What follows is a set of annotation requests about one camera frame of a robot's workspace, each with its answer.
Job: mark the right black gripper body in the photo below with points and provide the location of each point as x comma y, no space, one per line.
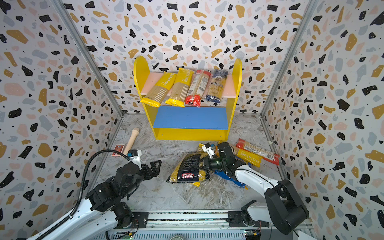
208,162

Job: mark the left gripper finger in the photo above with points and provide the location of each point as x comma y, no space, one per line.
152,175
155,166

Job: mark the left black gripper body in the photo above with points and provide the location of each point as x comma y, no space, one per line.
140,178

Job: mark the blue orange orecchiette bag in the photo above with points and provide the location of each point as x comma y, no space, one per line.
224,176

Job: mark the dark penne pasta bag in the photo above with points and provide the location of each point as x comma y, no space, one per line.
190,169

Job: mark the yellow Pastatime spaghetti pack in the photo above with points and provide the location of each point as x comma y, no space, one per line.
159,91

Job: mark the blue yellow spaghetti pack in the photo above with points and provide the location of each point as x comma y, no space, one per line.
216,86

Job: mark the red clear spaghetti pack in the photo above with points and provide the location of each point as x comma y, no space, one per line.
197,88

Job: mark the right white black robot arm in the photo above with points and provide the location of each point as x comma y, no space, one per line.
282,207

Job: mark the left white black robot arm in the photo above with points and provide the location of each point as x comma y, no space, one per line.
104,208

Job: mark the pink upper shelf board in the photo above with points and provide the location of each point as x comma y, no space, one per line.
229,89

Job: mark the red playing card box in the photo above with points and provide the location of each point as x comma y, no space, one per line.
118,148

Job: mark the red long spaghetti pack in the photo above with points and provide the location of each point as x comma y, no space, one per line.
265,154

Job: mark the wooden rolling pin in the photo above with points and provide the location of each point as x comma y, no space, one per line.
135,132

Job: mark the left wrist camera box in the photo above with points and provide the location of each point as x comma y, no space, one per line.
135,157

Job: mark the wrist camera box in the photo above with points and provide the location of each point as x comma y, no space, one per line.
209,149
135,157

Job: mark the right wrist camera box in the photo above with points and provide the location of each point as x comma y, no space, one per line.
209,149

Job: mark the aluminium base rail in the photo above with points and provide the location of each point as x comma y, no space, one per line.
202,225

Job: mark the yellow shelf unit frame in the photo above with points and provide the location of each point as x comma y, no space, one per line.
200,135

